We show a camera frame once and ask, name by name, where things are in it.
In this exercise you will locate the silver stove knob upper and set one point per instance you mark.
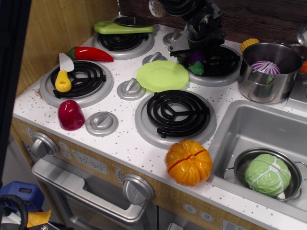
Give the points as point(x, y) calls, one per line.
point(154, 57)

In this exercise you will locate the silver oven door handle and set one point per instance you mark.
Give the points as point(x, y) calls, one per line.
point(87, 202)

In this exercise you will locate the silver stove knob back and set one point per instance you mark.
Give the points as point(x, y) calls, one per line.
point(171, 37)

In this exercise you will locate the grey oven dial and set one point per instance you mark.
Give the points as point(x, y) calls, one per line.
point(136, 190)
point(43, 146)

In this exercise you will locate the silver stove knob front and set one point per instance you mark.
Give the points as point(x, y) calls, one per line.
point(101, 124)

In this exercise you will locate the silver stove knob middle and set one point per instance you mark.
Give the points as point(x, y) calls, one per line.
point(130, 90)

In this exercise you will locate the front left black burner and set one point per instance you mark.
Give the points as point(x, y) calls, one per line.
point(91, 83)

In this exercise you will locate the red toy chili pepper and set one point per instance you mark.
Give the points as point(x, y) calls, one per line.
point(89, 53)

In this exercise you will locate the back right black burner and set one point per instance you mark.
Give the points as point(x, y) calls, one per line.
point(215, 75)

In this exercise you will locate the black burner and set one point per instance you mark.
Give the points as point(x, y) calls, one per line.
point(124, 46)
point(91, 83)
point(165, 118)
point(215, 75)

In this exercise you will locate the small steel pan in sink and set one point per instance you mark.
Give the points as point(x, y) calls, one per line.
point(292, 192)

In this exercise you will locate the purple toy onion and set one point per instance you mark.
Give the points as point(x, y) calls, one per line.
point(266, 67)

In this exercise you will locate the grey oven dial right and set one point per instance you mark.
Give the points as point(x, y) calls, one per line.
point(136, 190)

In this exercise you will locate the dark red toy pepper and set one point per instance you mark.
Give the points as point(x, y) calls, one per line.
point(70, 115)

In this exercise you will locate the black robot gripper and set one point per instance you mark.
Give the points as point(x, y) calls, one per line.
point(203, 23)

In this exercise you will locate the back left black burner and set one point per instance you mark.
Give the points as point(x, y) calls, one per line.
point(124, 46)

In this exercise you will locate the light green plastic plate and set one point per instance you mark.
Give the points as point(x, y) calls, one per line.
point(162, 75)

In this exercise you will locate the hanging steel slotted spoon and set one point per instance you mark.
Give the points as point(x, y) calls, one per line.
point(156, 8)

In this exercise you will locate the blue device on floor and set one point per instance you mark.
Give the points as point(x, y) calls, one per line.
point(30, 194)

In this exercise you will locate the toy knife yellow handle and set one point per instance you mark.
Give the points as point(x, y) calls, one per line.
point(66, 65)

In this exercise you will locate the silver stove knob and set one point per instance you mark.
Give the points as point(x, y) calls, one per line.
point(154, 57)
point(130, 90)
point(101, 124)
point(171, 37)

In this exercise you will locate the grey oven dial left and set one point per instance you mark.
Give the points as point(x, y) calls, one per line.
point(43, 146)

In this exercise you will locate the green toy cabbage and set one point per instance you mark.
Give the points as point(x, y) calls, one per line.
point(268, 175)

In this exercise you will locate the yellow toy corn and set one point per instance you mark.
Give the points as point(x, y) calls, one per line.
point(248, 43)

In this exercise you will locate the large stainless steel pot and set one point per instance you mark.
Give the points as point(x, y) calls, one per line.
point(268, 88)

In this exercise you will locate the front right black burner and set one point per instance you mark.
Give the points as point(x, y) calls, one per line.
point(165, 118)

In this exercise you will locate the orange toy pumpkin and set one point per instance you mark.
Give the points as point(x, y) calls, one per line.
point(188, 162)

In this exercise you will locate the grey toy sink basin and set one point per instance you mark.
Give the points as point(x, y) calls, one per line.
point(247, 125)

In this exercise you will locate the orange toy at right edge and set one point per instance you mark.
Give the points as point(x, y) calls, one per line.
point(304, 68)

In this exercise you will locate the purple toy eggplant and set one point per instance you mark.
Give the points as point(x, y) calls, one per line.
point(196, 62)

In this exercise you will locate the yellow cloth on floor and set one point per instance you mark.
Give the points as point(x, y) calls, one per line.
point(38, 218)

